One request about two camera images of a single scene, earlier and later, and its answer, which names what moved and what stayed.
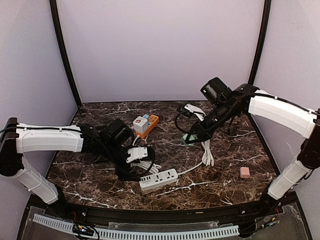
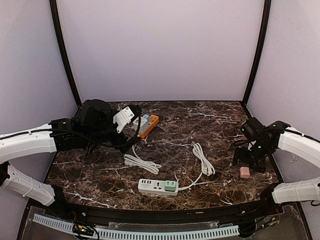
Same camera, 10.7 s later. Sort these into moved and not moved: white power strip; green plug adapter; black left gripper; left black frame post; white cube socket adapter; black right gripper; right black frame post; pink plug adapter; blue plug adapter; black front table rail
Moved: black left gripper; green plug adapter; white power strip; black right gripper
Not moved: left black frame post; blue plug adapter; pink plug adapter; right black frame post; white cube socket adapter; black front table rail
